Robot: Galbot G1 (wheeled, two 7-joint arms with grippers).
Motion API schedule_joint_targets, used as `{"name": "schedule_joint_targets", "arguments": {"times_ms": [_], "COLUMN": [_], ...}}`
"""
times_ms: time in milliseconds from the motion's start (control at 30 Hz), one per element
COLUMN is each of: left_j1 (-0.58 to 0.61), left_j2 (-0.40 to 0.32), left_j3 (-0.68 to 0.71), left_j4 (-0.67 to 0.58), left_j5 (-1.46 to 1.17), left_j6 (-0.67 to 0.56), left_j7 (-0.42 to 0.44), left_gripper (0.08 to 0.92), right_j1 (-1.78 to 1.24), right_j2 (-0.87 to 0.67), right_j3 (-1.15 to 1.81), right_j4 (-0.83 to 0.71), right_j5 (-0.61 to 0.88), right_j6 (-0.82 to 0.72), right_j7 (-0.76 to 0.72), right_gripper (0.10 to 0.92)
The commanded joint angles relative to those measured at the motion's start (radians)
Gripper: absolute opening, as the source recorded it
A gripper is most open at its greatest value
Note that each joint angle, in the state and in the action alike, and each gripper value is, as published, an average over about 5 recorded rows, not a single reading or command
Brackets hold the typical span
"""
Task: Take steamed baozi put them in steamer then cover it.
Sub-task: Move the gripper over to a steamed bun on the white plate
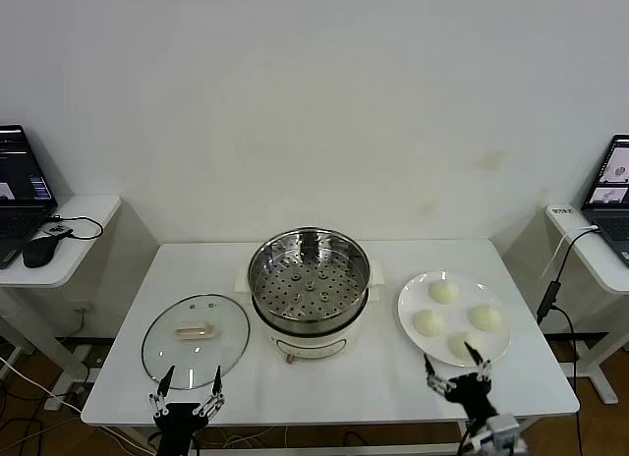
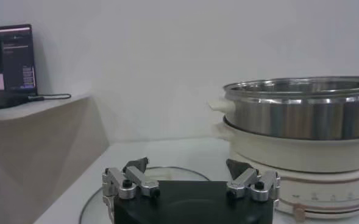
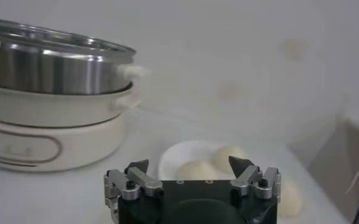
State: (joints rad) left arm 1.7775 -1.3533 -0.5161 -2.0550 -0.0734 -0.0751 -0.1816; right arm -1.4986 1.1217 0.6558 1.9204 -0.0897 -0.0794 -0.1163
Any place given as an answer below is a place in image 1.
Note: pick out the stainless steel steamer basket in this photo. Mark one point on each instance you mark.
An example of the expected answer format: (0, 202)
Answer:
(309, 284)

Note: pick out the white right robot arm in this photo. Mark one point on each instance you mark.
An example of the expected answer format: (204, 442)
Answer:
(479, 438)

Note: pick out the black computer mouse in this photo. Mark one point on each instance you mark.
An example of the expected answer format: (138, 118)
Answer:
(40, 252)

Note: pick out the grey laptop with bright windows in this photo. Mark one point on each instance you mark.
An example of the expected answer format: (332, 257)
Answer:
(611, 181)

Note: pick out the white side desk with strip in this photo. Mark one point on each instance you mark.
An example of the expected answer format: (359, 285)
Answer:
(599, 271)

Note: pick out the white steamed baozi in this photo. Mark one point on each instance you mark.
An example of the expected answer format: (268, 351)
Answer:
(443, 293)
(427, 323)
(459, 350)
(485, 318)

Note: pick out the white wall socket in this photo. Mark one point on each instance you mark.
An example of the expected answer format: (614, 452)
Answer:
(84, 308)

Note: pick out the black laptop with dark screen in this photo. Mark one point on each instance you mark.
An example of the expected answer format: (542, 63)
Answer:
(19, 181)

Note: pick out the round white plate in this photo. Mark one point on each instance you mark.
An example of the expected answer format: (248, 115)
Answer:
(457, 313)

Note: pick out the white table frame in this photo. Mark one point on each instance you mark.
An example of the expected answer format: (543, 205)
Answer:
(319, 447)

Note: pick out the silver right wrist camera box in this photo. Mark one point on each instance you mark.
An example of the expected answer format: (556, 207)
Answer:
(501, 426)

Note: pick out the round glass pot lid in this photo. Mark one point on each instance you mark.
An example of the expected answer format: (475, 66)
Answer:
(196, 348)

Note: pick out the white side desk with mouse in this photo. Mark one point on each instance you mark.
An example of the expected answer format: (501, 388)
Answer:
(78, 215)

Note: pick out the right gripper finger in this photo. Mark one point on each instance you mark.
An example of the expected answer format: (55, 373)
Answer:
(484, 370)
(439, 383)

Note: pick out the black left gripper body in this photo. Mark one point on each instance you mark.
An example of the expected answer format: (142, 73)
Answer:
(177, 421)

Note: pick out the white floor power strip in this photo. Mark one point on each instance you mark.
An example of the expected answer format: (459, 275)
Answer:
(59, 402)

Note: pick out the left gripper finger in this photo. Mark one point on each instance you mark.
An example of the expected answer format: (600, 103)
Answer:
(159, 399)
(213, 399)

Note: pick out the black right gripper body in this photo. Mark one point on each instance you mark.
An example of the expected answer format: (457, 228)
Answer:
(472, 394)

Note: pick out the cream electric cooking pot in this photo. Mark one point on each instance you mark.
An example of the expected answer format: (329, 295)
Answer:
(314, 340)

